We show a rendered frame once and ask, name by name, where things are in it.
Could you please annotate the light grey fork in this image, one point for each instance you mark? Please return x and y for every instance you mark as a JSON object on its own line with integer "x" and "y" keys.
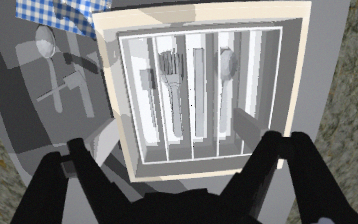
{"x": 173, "y": 80}
{"x": 163, "y": 76}

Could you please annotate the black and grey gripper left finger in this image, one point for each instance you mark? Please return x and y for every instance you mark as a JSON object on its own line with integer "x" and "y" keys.
{"x": 44, "y": 199}

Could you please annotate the grey metal fork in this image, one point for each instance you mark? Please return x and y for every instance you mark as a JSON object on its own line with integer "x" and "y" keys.
{"x": 180, "y": 78}

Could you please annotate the blue and white checkered towel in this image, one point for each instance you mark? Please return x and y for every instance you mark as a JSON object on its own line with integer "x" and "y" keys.
{"x": 70, "y": 15}

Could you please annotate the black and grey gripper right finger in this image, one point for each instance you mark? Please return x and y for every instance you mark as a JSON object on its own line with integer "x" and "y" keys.
{"x": 319, "y": 197}

